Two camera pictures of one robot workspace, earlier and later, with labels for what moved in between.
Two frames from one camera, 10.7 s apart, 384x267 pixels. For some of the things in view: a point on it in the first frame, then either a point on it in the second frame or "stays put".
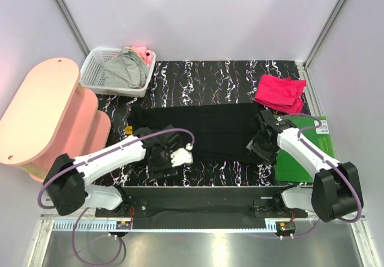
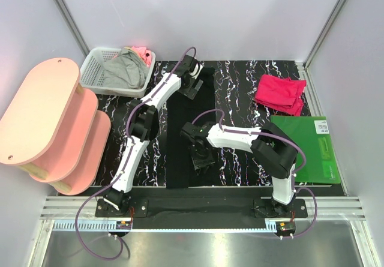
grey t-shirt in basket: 127,69 stays put
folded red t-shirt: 282,93 stays put
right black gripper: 269,156 to 198,163
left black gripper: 158,171 to 189,92
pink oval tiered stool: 50,115 stays put
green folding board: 288,168 stays put
